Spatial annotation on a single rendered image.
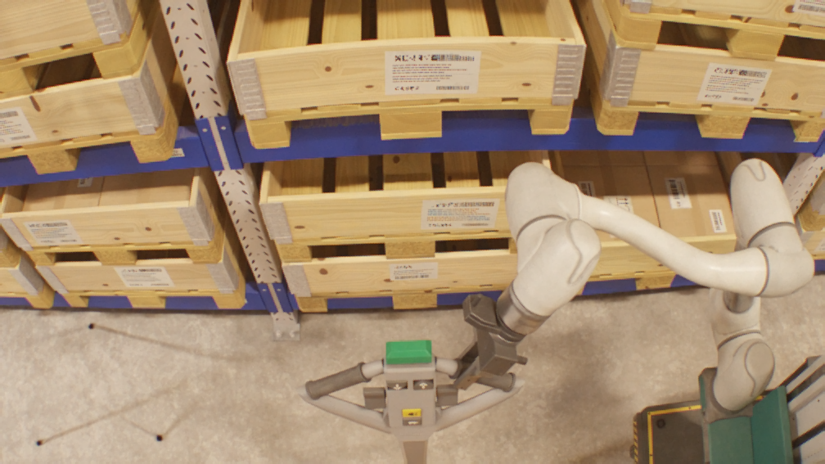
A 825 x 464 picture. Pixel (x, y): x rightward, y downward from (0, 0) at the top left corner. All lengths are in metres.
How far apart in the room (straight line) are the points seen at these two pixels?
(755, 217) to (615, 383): 1.52
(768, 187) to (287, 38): 1.27
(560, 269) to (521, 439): 1.66
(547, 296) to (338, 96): 0.78
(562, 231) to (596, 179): 1.56
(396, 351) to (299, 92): 0.68
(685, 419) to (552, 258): 1.51
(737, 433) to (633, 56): 1.15
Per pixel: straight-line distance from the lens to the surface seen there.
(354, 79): 1.71
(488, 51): 1.66
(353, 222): 2.16
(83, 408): 3.12
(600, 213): 1.35
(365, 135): 1.95
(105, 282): 2.70
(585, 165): 2.76
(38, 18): 1.68
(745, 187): 1.56
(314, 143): 1.98
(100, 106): 1.85
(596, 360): 2.92
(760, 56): 1.85
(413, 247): 2.28
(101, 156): 2.14
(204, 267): 2.47
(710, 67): 1.83
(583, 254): 1.17
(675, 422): 2.57
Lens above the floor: 2.66
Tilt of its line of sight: 58 degrees down
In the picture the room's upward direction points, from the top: 4 degrees counter-clockwise
